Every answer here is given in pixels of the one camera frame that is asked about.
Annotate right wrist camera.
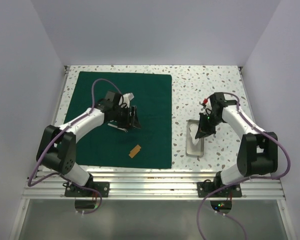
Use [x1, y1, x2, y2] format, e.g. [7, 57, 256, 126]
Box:
[201, 98, 212, 109]

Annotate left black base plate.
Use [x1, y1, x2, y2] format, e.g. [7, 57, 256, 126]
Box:
[62, 181, 110, 198]

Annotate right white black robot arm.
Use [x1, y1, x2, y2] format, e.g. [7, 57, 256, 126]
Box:
[189, 92, 278, 197]

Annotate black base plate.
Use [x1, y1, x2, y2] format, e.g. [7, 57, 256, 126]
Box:
[62, 181, 110, 198]
[196, 180, 243, 198]

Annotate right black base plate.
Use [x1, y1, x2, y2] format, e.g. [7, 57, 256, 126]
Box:
[196, 180, 243, 198]

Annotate white gauze pad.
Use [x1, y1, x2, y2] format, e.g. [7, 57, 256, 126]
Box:
[189, 124, 200, 146]

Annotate silver surgical scissors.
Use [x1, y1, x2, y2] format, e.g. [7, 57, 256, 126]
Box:
[107, 123, 128, 133]

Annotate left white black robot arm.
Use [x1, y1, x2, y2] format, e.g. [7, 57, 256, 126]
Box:
[36, 91, 141, 197]

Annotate tan adhesive bandage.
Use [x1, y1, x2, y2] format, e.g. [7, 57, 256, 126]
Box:
[130, 144, 141, 153]
[129, 151, 139, 158]

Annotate aluminium rail frame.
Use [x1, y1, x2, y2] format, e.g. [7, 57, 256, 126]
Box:
[21, 65, 288, 201]

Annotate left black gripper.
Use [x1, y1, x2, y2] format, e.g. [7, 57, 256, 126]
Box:
[112, 104, 141, 129]

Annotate rectangular metal tray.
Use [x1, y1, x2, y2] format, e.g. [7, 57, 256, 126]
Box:
[185, 119, 204, 158]

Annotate dark green surgical cloth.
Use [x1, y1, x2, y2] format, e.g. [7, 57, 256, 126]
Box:
[65, 72, 172, 169]

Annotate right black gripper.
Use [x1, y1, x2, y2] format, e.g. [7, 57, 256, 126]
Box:
[195, 112, 224, 140]

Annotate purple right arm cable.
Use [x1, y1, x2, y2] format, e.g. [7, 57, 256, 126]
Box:
[197, 92, 292, 240]

